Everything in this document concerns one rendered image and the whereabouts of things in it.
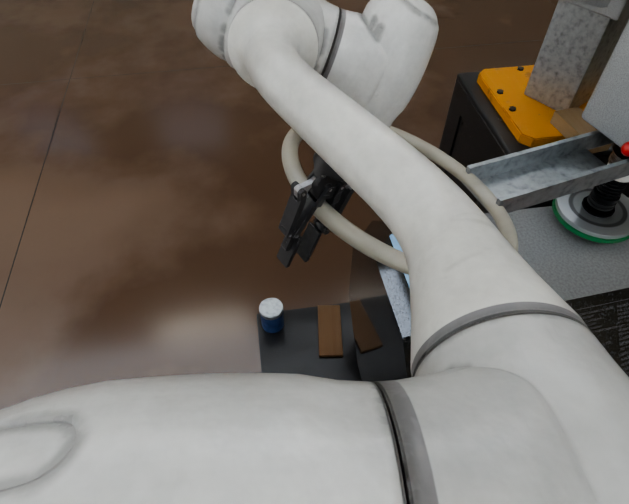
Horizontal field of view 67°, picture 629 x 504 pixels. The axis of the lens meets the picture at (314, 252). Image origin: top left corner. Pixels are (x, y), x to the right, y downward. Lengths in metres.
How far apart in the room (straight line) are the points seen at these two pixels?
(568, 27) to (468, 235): 1.72
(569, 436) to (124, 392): 0.17
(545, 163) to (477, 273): 1.00
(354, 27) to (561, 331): 0.46
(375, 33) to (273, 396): 0.50
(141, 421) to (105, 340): 2.11
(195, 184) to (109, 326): 0.96
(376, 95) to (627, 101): 0.76
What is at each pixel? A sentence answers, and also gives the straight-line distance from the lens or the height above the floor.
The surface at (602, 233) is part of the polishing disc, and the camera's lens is 1.46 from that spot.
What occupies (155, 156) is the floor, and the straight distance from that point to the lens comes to 3.08.
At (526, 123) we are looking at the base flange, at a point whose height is 0.78.
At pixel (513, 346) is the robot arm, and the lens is 0.24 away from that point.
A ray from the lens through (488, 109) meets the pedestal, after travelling 2.10.
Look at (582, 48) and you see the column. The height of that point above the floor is 1.02.
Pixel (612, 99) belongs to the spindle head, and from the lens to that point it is 1.31.
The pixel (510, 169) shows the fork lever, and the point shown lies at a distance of 1.21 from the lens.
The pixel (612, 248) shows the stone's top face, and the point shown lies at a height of 0.85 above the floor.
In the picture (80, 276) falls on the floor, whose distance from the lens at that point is 2.55.
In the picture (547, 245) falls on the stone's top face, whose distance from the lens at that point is 1.45.
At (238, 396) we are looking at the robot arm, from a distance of 0.19.
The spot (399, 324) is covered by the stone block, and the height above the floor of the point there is 0.76.
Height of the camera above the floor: 1.83
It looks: 50 degrees down
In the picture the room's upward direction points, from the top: straight up
